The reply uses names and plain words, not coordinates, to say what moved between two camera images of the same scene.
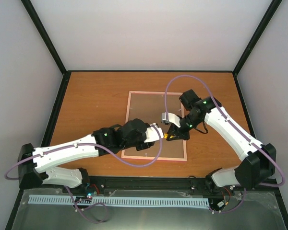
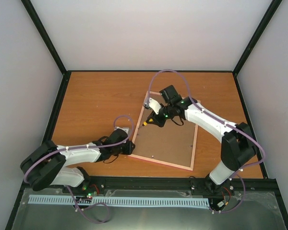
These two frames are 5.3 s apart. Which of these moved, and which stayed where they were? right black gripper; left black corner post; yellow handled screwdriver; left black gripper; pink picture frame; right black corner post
Moved: pink picture frame; right black gripper; left black gripper; yellow handled screwdriver
Stayed: right black corner post; left black corner post
